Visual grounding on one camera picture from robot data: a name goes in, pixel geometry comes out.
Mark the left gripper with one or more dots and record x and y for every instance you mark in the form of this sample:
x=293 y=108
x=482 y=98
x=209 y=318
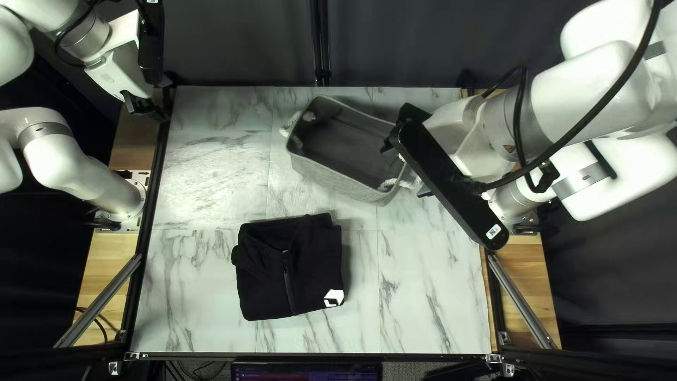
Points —
x=119 y=58

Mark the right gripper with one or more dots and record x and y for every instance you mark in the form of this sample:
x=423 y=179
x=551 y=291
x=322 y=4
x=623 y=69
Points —
x=465 y=137

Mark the black sweatshirt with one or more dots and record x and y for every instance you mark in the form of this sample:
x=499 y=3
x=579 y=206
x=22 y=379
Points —
x=285 y=264

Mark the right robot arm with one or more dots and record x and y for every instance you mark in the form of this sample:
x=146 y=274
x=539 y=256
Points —
x=582 y=95

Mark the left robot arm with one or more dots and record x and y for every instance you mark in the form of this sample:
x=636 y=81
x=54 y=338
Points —
x=63 y=164

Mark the grey fabric basket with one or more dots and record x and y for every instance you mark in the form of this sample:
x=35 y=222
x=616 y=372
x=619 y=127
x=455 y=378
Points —
x=328 y=177

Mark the laptop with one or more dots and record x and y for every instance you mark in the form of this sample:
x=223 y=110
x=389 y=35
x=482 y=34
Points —
x=307 y=370

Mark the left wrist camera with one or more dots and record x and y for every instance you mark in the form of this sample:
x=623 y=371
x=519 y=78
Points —
x=152 y=42

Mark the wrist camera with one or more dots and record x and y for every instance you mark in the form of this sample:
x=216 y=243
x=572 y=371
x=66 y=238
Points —
x=152 y=42
x=449 y=180

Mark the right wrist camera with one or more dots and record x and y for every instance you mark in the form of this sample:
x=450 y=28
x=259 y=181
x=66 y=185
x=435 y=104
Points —
x=449 y=180

